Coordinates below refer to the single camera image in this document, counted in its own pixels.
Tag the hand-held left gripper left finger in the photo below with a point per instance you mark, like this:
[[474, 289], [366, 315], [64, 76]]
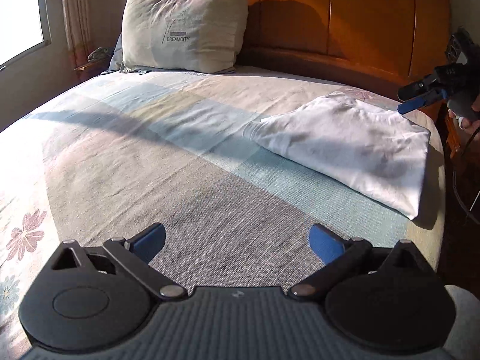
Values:
[[152, 243]]

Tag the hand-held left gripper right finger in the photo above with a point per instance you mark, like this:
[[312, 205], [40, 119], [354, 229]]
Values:
[[326, 247]]

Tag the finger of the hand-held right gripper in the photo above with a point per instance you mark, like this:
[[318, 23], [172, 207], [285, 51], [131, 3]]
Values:
[[416, 103], [418, 87]]

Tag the white printed long-sleeve shirt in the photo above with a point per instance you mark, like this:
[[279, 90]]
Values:
[[337, 142]]

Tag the person's right hand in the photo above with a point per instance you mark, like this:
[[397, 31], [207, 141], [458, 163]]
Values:
[[474, 123]]

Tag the wooden nightstand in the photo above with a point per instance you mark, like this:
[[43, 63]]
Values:
[[450, 135], [88, 69]]

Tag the floral patchwork bed sheet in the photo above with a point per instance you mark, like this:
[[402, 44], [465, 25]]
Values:
[[150, 157]]

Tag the wooden bed headboard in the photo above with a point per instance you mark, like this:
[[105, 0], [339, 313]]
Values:
[[356, 18]]

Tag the grey fuzzy cloth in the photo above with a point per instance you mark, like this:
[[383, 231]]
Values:
[[465, 318]]

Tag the grey-green figurine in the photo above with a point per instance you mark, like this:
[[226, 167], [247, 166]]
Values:
[[99, 53]]

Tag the beige pillow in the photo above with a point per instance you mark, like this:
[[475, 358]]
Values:
[[187, 26]]

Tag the pink striped curtain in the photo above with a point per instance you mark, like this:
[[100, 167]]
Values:
[[77, 18]]

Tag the window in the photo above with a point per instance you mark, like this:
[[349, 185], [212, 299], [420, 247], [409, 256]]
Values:
[[18, 11]]

